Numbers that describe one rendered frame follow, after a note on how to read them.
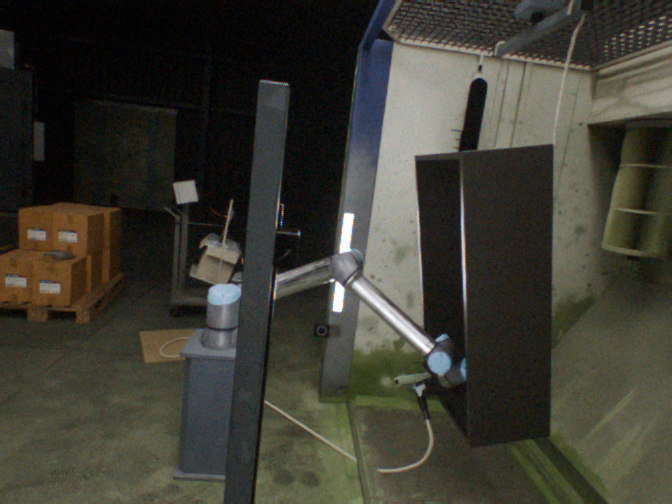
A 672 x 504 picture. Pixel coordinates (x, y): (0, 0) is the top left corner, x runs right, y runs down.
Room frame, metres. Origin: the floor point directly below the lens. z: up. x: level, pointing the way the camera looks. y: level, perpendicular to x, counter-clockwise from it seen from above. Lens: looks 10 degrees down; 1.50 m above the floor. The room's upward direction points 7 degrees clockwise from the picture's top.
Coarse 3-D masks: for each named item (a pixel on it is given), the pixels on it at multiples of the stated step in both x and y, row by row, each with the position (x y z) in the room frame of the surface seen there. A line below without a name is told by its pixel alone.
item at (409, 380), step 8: (400, 376) 1.98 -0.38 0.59; (408, 376) 2.00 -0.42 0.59; (416, 376) 2.02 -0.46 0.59; (424, 376) 2.05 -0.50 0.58; (400, 384) 1.96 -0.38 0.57; (408, 384) 1.98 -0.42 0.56; (416, 392) 2.00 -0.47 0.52; (424, 400) 1.97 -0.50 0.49; (424, 408) 1.95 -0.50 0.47; (424, 416) 1.94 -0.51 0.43
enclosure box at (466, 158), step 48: (432, 192) 2.25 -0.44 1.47; (480, 192) 1.65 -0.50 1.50; (528, 192) 1.68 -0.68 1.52; (432, 240) 2.25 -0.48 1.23; (480, 240) 1.66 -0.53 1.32; (528, 240) 1.68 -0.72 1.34; (432, 288) 2.26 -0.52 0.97; (480, 288) 1.66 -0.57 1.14; (528, 288) 1.69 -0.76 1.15; (432, 336) 2.27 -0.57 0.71; (480, 336) 1.67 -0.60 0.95; (528, 336) 1.69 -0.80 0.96; (480, 384) 1.67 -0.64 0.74; (528, 384) 1.70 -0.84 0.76; (480, 432) 1.68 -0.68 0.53; (528, 432) 1.71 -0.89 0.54
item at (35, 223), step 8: (24, 208) 3.94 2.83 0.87; (32, 208) 4.00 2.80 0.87; (40, 208) 4.06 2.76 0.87; (48, 208) 4.12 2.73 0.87; (56, 208) 4.17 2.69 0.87; (64, 208) 4.23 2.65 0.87; (24, 216) 3.88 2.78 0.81; (32, 216) 3.89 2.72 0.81; (40, 216) 3.90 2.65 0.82; (48, 216) 3.90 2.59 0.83; (24, 224) 3.88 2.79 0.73; (32, 224) 3.89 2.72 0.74; (40, 224) 3.90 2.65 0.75; (48, 224) 3.90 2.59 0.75; (24, 232) 3.88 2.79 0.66; (32, 232) 3.89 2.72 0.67; (40, 232) 3.90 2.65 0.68; (48, 232) 3.90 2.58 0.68; (24, 240) 3.88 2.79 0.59; (32, 240) 3.89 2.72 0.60; (40, 240) 3.90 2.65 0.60; (48, 240) 3.90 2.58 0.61; (24, 248) 3.88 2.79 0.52; (32, 248) 3.89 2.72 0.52; (40, 248) 3.90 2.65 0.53; (48, 248) 3.90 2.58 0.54
